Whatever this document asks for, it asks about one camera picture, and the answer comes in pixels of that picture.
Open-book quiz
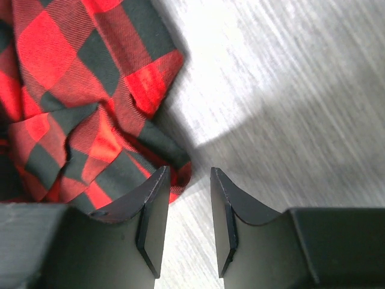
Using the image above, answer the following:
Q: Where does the red black plaid shirt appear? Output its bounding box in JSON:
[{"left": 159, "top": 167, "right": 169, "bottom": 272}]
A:
[{"left": 1, "top": 1, "right": 191, "bottom": 213}]

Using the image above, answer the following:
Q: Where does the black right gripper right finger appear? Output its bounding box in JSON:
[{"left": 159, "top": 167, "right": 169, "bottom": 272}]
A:
[{"left": 210, "top": 167, "right": 384, "bottom": 288}]

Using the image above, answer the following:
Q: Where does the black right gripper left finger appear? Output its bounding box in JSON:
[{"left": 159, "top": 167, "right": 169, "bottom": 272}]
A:
[{"left": 1, "top": 167, "right": 170, "bottom": 288}]

